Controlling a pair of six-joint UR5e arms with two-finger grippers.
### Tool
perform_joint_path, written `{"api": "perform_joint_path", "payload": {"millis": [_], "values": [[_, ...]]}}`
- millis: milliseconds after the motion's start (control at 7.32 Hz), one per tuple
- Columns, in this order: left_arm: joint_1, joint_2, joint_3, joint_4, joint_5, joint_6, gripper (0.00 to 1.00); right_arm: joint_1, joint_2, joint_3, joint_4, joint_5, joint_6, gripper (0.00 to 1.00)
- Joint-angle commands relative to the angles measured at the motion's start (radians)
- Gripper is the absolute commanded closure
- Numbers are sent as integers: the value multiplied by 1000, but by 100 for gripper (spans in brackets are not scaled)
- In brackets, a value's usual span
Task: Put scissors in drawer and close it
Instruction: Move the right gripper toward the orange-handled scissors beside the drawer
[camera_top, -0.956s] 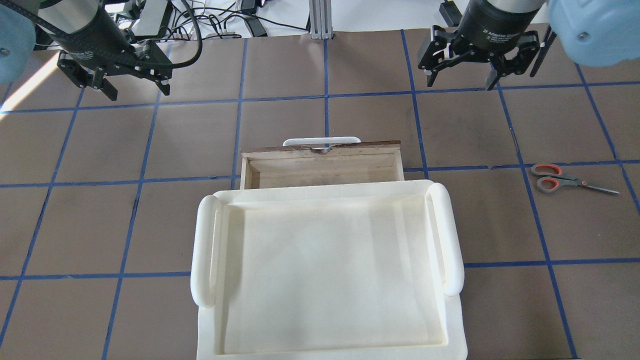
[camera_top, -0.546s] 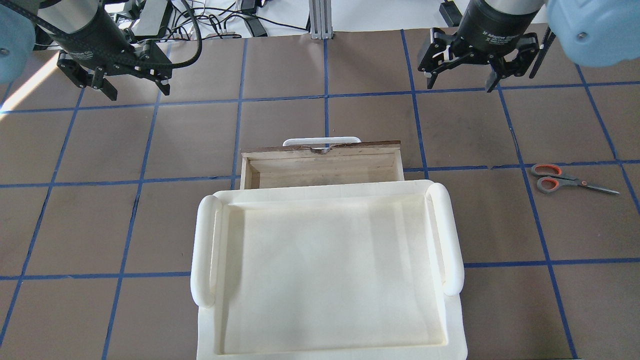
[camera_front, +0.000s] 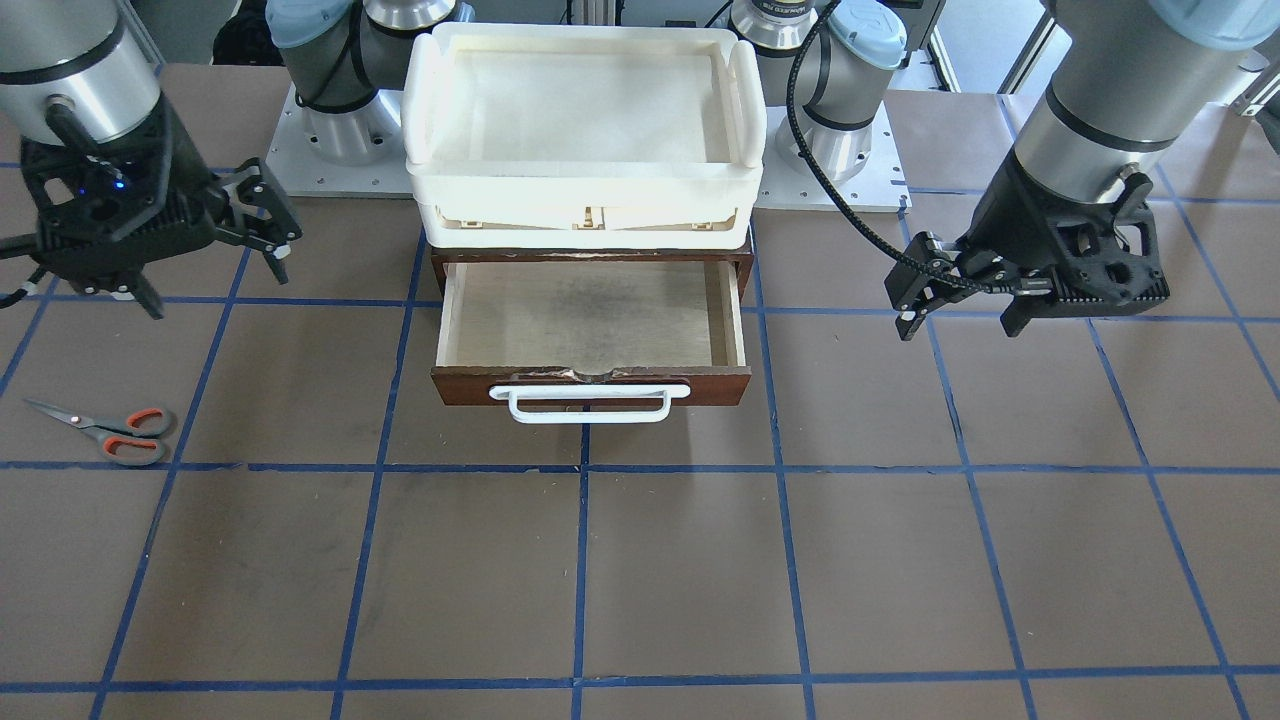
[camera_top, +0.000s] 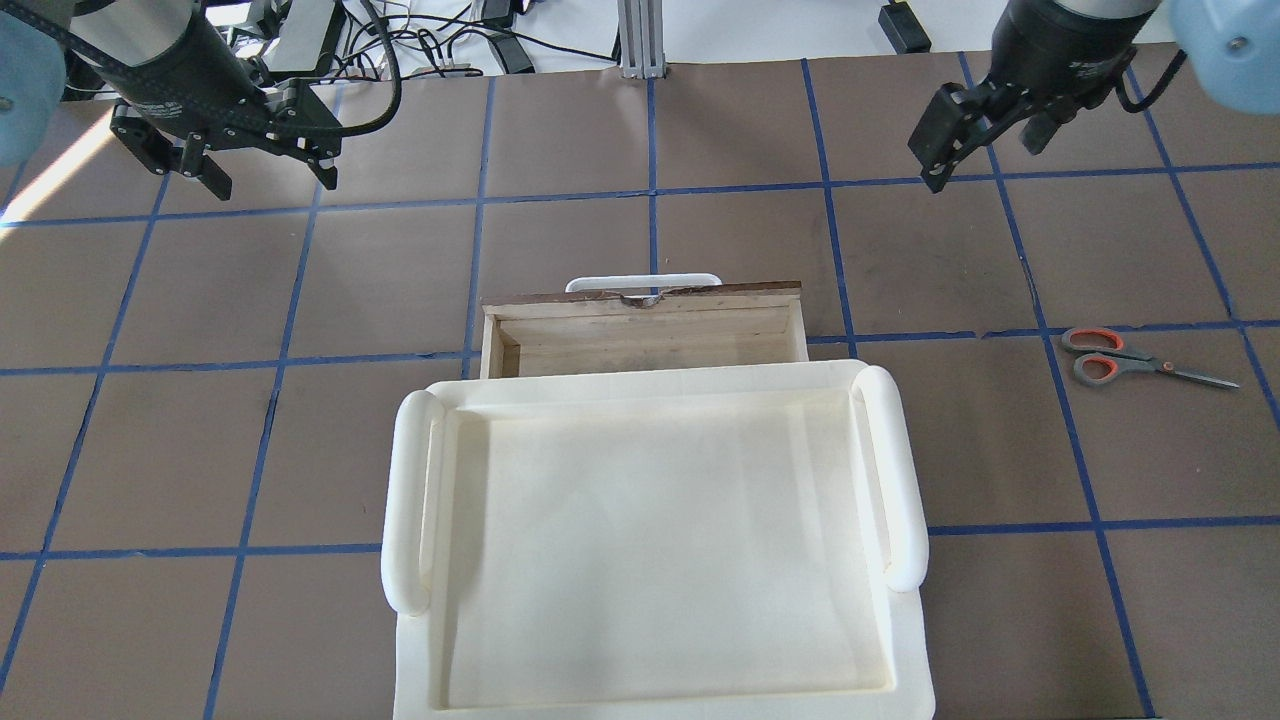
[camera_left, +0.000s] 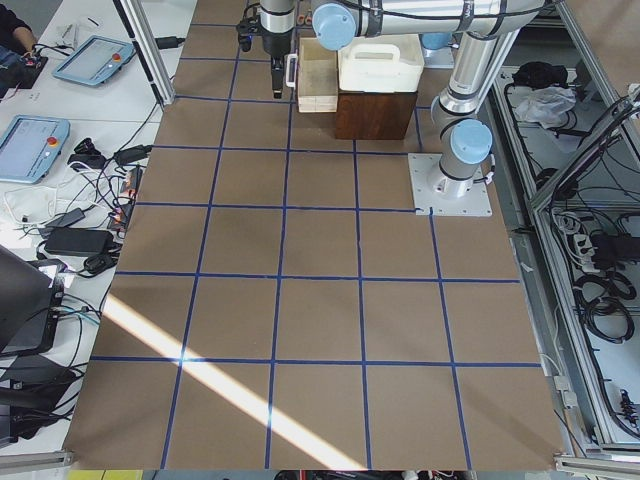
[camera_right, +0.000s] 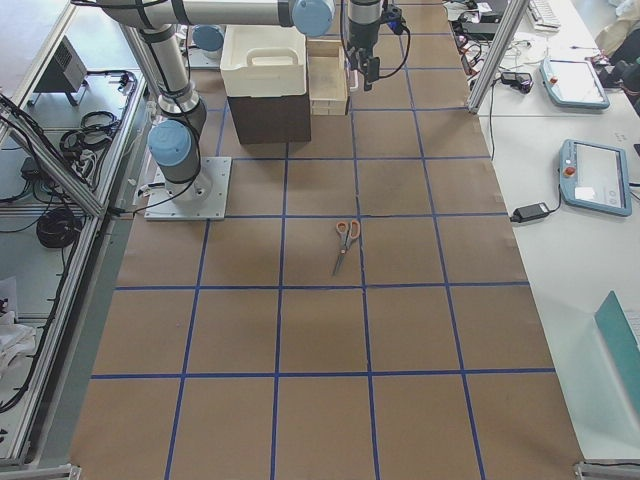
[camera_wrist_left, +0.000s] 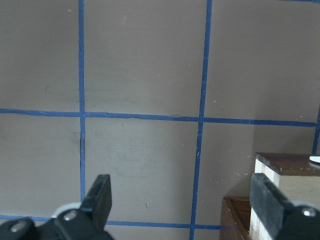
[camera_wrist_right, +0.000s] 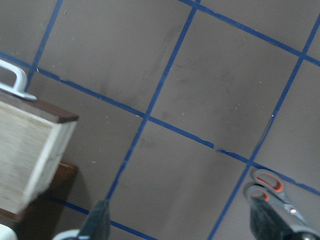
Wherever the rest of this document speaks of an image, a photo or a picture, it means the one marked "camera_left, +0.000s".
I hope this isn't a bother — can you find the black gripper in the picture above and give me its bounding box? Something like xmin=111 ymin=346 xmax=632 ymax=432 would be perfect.
xmin=261 ymin=28 xmax=293 ymax=98

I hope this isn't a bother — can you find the light wooden drawer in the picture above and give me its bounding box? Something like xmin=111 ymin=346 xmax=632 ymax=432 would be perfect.
xmin=297 ymin=38 xmax=338 ymax=113

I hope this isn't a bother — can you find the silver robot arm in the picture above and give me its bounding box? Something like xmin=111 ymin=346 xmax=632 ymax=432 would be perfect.
xmin=311 ymin=0 xmax=546 ymax=199

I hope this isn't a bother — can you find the dark wooden cabinet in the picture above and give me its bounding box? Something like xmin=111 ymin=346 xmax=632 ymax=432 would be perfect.
xmin=335 ymin=90 xmax=418 ymax=140

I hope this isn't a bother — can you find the white plastic tray bin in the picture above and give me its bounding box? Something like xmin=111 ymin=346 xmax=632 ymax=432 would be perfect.
xmin=338 ymin=34 xmax=424 ymax=93

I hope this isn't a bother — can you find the blue teach pendant far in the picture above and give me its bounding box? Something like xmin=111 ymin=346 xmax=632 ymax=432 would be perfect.
xmin=53 ymin=35 xmax=135 ymax=87

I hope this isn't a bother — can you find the blue teach pendant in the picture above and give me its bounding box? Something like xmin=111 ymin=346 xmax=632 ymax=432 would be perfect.
xmin=1 ymin=115 xmax=70 ymax=184
xmin=53 ymin=35 xmax=135 ymax=87

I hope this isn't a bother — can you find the blue teach pendant near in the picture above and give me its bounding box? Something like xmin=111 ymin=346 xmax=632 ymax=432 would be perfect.
xmin=1 ymin=115 xmax=70 ymax=184

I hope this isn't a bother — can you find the black white cloth pile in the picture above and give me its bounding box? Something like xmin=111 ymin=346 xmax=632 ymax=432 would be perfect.
xmin=512 ymin=61 xmax=576 ymax=129

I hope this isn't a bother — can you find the black power brick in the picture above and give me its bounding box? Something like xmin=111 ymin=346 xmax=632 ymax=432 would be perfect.
xmin=44 ymin=228 xmax=113 ymax=256

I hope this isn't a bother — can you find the black monitor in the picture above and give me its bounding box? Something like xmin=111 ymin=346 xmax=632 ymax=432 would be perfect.
xmin=1 ymin=248 xmax=64 ymax=357

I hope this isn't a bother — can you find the white drawer handle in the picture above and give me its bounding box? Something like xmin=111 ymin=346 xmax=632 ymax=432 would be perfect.
xmin=284 ymin=53 xmax=299 ymax=89

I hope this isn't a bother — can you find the aluminium frame post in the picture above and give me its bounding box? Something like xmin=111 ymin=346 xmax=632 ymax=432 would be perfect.
xmin=113 ymin=0 xmax=175 ymax=107

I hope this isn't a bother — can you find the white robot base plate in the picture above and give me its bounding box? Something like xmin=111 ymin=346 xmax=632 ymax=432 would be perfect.
xmin=408 ymin=153 xmax=492 ymax=217

